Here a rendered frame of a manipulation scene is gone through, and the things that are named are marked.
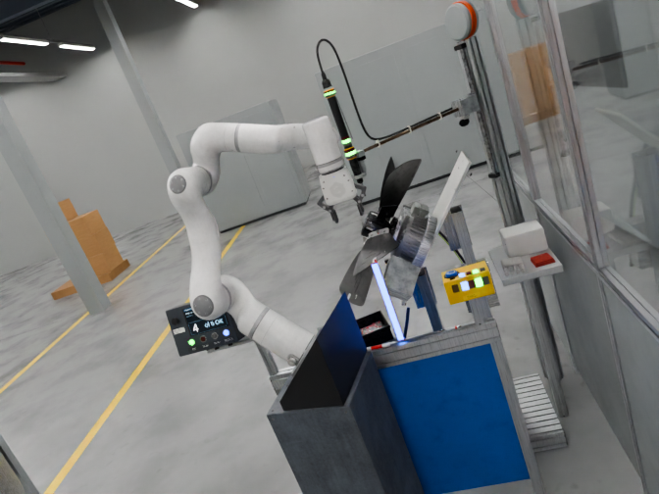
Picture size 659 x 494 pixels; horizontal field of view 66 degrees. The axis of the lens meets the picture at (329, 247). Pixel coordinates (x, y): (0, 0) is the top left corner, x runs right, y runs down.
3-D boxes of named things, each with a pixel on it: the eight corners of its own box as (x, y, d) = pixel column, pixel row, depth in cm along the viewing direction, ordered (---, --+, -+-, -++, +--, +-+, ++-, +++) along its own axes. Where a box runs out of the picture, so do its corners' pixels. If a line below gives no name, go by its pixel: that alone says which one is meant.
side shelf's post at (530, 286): (566, 411, 251) (527, 260, 227) (568, 416, 247) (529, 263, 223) (557, 412, 252) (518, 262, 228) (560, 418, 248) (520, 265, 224)
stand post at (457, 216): (520, 414, 260) (459, 205, 227) (524, 425, 251) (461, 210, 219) (511, 416, 261) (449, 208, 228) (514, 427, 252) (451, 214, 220)
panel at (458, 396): (530, 477, 207) (488, 339, 189) (530, 478, 207) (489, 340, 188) (340, 510, 226) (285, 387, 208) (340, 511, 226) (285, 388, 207)
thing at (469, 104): (472, 111, 236) (467, 93, 233) (482, 110, 229) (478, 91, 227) (455, 119, 232) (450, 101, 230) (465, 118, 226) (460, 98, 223)
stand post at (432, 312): (475, 422, 265) (424, 267, 239) (477, 434, 257) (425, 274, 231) (466, 424, 266) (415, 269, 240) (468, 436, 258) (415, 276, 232)
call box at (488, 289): (491, 285, 186) (484, 259, 183) (496, 297, 177) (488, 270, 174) (448, 296, 190) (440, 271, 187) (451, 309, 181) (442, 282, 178)
